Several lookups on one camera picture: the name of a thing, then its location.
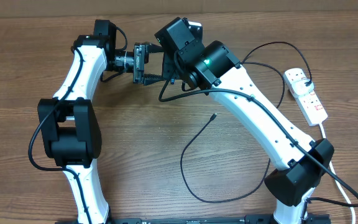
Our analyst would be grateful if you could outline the blue Samsung smartphone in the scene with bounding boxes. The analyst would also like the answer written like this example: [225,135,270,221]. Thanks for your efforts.
[162,53,176,85]

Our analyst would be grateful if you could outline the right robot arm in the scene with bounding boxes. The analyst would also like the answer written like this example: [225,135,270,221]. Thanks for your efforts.
[155,17,334,223]

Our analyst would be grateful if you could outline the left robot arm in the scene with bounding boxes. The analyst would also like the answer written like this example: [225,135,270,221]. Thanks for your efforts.
[33,19,163,223]

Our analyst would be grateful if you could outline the white charger plug adapter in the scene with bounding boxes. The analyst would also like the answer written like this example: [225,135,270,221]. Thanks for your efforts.
[291,80,314,98]

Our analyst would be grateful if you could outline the white power strip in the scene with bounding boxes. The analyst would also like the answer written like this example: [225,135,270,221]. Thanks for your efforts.
[283,68,328,126]

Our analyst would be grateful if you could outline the black USB charging cable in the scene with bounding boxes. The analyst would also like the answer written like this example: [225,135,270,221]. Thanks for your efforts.
[180,41,313,204]

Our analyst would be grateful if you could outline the white power strip cord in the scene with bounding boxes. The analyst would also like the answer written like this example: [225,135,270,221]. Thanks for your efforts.
[318,123,357,224]

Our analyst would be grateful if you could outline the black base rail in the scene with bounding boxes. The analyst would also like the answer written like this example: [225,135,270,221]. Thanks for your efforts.
[54,213,332,224]

